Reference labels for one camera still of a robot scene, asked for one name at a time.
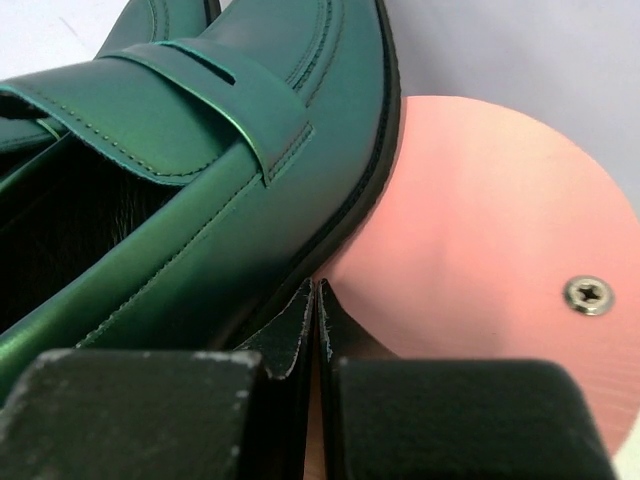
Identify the pink three-tier shoe shelf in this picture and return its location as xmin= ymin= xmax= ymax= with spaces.
xmin=318 ymin=96 xmax=639 ymax=479

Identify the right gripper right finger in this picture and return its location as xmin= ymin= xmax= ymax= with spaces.
xmin=317 ymin=281 xmax=614 ymax=479

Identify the silver shelf screw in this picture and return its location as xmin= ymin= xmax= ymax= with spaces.
xmin=563 ymin=275 xmax=615 ymax=316

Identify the green metallic loafer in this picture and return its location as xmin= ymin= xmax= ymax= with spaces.
xmin=1 ymin=1 xmax=400 ymax=391

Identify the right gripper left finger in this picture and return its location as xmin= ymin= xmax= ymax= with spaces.
xmin=1 ymin=281 xmax=314 ymax=479

